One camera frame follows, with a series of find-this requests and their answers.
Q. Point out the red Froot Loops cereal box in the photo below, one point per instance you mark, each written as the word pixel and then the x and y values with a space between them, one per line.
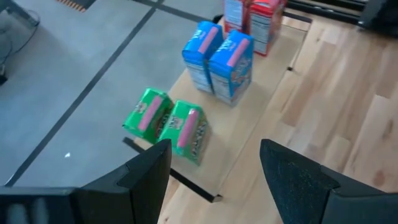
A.
pixel 234 12
pixel 265 25

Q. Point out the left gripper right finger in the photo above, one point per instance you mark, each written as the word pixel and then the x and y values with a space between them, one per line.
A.
pixel 326 202

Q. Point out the white paper scrap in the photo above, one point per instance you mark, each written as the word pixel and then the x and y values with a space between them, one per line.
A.
pixel 67 155

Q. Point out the green Apple Jacks cereal box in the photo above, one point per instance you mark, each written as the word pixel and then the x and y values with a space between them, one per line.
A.
pixel 186 133
pixel 146 115

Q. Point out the blue Rice Krispies cereal box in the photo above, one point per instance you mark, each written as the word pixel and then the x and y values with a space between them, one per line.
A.
pixel 199 49
pixel 231 68

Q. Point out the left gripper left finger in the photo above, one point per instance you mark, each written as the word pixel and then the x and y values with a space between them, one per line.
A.
pixel 93 202

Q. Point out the wooden shelf black legs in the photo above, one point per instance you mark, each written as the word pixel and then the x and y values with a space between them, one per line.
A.
pixel 236 124

